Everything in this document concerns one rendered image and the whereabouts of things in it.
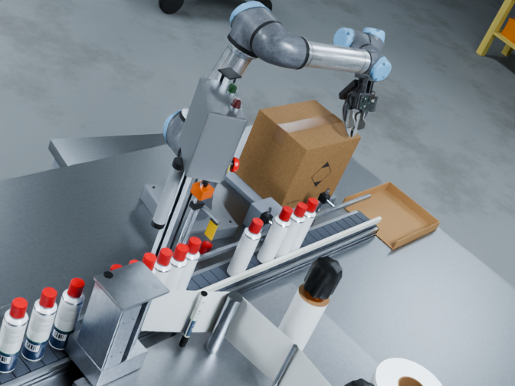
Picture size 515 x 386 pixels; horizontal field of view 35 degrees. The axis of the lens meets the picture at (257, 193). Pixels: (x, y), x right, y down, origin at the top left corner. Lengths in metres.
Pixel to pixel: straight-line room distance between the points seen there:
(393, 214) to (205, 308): 1.23
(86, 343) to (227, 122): 0.60
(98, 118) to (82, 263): 2.30
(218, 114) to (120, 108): 2.85
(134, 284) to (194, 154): 0.34
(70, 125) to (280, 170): 1.92
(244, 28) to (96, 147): 0.72
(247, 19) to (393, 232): 1.04
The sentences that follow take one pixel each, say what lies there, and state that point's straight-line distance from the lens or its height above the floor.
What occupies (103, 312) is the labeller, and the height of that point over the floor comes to 1.09.
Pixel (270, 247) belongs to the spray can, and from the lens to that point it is 2.44.
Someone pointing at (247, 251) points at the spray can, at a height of 0.99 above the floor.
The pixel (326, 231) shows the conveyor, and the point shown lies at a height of 0.88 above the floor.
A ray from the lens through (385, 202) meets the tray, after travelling 3.16.
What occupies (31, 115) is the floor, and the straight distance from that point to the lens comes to 4.44.
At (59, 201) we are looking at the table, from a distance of 2.53.
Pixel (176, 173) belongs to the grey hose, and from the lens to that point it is 2.03.
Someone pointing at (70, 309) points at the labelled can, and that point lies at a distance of 1.92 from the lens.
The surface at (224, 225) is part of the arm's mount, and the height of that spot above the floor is 0.88.
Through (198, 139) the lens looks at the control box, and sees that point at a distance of 1.92.
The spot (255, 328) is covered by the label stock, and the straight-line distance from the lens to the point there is 2.06.
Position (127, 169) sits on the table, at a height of 0.83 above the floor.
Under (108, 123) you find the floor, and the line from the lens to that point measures 4.54.
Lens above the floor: 2.37
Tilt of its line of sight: 32 degrees down
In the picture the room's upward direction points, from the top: 24 degrees clockwise
